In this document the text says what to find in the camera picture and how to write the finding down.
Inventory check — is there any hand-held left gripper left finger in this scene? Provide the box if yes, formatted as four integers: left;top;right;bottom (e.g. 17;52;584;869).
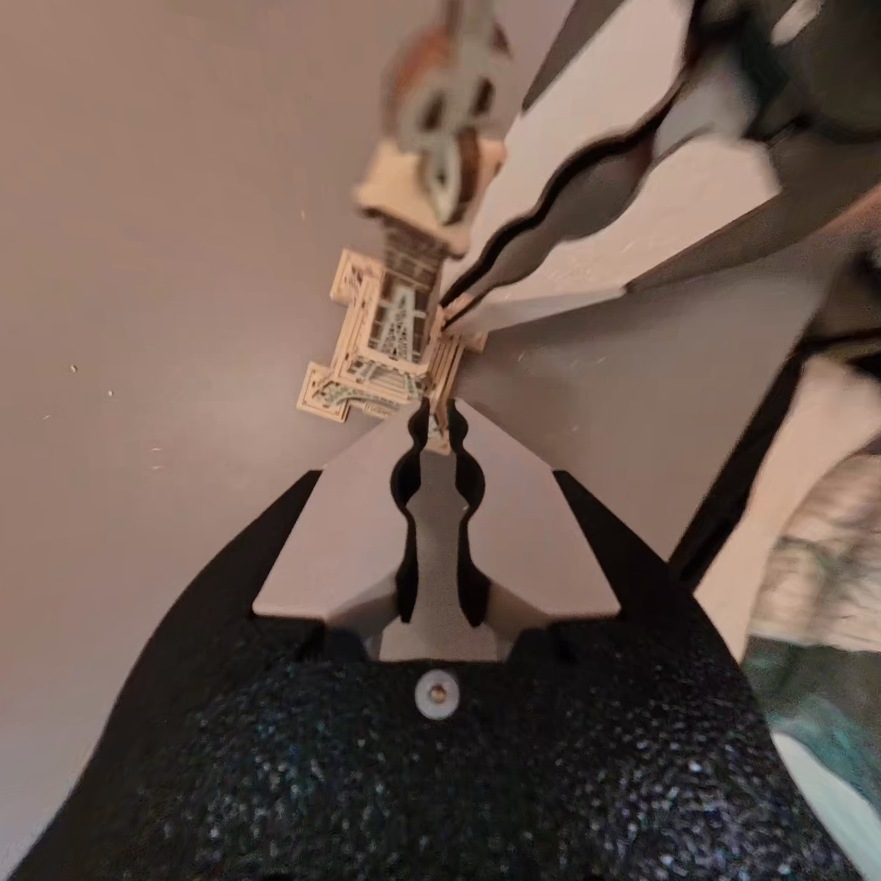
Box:
252;398;432;656

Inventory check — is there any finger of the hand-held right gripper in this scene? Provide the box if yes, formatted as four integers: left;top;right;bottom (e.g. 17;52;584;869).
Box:
439;0;697;307
444;127;787;340

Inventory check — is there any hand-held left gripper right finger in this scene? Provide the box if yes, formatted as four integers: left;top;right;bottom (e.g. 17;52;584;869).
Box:
446;399;622;659

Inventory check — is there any wooden tower model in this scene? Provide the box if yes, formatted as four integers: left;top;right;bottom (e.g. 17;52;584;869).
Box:
296;0;513;457

